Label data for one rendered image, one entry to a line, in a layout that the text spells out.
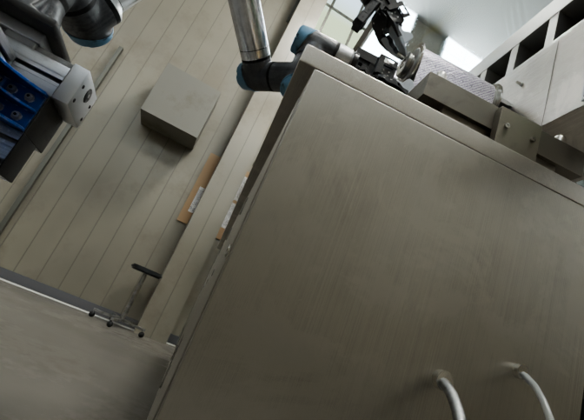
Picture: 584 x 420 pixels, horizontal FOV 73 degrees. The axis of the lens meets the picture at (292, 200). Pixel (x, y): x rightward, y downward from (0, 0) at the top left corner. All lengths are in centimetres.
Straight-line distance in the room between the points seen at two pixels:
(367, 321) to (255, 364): 18
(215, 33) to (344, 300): 470
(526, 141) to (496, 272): 31
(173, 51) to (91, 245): 229
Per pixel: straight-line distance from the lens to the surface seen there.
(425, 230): 70
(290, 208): 61
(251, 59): 104
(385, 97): 75
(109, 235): 426
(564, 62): 130
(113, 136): 449
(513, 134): 94
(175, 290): 395
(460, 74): 125
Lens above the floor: 42
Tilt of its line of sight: 19 degrees up
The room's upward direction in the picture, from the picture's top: 23 degrees clockwise
